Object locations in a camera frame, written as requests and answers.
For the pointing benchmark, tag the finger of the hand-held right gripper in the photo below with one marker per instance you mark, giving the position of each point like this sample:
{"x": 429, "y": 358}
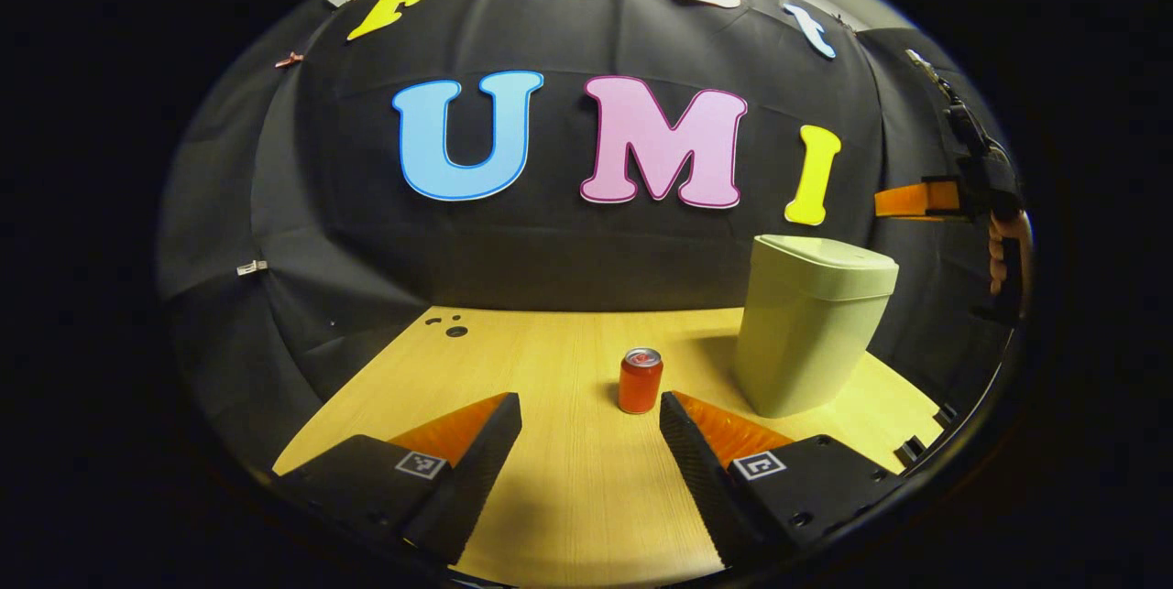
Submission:
{"x": 916, "y": 200}

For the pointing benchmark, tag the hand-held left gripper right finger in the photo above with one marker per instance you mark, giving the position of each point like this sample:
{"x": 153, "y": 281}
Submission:
{"x": 706, "y": 484}

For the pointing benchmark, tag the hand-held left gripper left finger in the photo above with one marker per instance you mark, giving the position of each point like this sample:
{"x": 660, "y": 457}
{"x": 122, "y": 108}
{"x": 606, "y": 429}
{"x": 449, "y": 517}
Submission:
{"x": 467, "y": 488}

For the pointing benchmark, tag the red pop can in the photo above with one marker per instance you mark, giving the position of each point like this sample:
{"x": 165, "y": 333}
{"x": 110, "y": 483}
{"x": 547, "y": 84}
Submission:
{"x": 640, "y": 386}

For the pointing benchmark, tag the pale green desktop garbage bin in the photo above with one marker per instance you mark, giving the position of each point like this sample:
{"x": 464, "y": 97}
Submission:
{"x": 806, "y": 342}

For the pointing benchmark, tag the wooden desktop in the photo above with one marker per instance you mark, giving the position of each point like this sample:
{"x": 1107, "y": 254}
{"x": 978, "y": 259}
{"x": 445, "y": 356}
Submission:
{"x": 568, "y": 369}

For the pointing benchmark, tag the small black desk clamp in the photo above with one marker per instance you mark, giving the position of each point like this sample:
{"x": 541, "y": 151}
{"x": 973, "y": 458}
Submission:
{"x": 912, "y": 450}
{"x": 946, "y": 413}

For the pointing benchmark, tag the black backdrop cloth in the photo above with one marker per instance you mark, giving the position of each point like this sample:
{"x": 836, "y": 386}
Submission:
{"x": 550, "y": 250}

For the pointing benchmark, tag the silver backdrop clip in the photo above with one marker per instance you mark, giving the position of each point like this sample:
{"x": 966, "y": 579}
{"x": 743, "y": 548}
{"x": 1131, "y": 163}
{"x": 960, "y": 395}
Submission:
{"x": 252, "y": 267}

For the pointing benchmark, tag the copper backdrop clip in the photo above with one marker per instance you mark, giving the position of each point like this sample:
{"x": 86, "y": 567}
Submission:
{"x": 289, "y": 59}

